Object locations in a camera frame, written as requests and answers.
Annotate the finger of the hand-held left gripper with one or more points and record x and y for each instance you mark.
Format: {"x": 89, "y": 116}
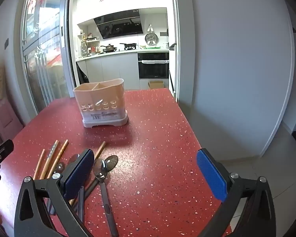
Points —
{"x": 1, "y": 151}

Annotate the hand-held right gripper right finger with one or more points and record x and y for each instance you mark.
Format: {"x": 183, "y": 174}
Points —
{"x": 210, "y": 175}

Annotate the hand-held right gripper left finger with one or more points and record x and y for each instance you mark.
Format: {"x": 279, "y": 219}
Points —
{"x": 82, "y": 170}

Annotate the yellow patterned wooden chopstick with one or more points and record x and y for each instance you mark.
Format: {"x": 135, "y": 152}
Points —
{"x": 61, "y": 151}

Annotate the plain wooden chopstick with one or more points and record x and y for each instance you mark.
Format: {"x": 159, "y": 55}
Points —
{"x": 39, "y": 163}
{"x": 100, "y": 149}

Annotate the dark patterned wooden chopstick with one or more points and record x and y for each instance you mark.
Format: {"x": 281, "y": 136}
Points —
{"x": 50, "y": 156}

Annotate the beige plastic utensil holder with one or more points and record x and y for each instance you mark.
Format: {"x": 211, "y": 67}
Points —
{"x": 101, "y": 96}

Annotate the pink chair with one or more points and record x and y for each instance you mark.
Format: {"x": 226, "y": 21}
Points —
{"x": 5, "y": 118}

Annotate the cardboard box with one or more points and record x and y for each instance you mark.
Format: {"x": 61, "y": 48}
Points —
{"x": 156, "y": 84}

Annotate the sliding glass door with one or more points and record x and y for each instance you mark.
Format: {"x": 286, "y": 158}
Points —
{"x": 44, "y": 54}

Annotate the white kitchen cabinets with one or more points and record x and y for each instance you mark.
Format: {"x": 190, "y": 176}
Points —
{"x": 113, "y": 66}

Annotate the glass jar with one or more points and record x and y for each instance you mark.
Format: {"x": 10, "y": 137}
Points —
{"x": 84, "y": 48}

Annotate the black built-in oven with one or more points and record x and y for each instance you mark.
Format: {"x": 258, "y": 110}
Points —
{"x": 153, "y": 65}

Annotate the metal cooking pot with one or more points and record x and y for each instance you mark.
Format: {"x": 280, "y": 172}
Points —
{"x": 109, "y": 48}

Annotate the round metal steamer rack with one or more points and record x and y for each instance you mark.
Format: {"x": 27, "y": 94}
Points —
{"x": 151, "y": 39}

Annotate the black range hood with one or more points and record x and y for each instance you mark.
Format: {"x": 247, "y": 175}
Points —
{"x": 120, "y": 24}

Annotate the dark wall switch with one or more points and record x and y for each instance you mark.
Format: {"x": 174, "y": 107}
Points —
{"x": 7, "y": 44}

